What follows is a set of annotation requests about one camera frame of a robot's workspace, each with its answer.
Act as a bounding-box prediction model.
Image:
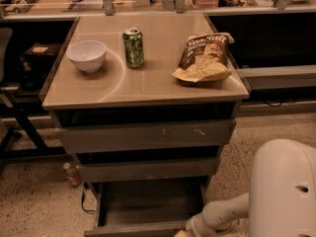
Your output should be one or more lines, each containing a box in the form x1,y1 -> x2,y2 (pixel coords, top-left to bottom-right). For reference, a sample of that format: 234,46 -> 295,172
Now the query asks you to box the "black floor cable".
80,185 -> 97,215

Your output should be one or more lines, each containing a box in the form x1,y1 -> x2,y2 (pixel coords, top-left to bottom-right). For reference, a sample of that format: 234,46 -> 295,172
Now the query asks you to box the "white bowl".
66,40 -> 107,73

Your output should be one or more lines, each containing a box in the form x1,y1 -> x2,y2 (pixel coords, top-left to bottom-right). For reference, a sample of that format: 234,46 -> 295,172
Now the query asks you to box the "green soda can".
122,27 -> 144,68

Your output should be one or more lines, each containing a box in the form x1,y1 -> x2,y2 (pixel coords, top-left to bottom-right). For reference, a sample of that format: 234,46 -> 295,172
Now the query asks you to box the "grey middle drawer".
76,157 -> 219,183

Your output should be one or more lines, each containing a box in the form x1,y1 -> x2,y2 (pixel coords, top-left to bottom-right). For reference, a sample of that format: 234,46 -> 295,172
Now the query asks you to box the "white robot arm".
174,139 -> 316,237

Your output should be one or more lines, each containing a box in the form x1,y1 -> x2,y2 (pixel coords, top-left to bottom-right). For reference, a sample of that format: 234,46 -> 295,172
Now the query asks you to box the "sea salt chips bag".
173,33 -> 234,83

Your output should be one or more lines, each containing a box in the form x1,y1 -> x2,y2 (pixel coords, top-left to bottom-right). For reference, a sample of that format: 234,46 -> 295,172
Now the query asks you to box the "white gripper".
174,213 -> 237,237

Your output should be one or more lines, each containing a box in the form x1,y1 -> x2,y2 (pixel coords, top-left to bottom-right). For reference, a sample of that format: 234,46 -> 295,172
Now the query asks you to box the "black box with label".
23,42 -> 61,60

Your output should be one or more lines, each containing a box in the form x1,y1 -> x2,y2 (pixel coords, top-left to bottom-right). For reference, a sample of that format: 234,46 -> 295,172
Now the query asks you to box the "grey drawer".
76,157 -> 219,183
56,119 -> 236,154
84,178 -> 205,237

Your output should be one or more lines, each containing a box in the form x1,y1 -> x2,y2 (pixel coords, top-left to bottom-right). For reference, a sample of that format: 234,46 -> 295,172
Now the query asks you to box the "grey drawer cabinet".
39,11 -> 251,196

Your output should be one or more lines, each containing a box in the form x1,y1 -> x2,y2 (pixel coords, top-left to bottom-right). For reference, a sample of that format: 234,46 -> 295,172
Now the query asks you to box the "grey top drawer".
56,119 -> 236,154

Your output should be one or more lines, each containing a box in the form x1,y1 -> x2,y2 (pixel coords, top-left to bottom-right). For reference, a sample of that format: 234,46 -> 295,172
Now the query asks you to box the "clear plastic bottle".
63,163 -> 80,187

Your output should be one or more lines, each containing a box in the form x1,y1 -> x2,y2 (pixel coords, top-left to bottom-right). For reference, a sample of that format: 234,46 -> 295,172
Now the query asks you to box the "grey bottom drawer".
84,178 -> 205,237

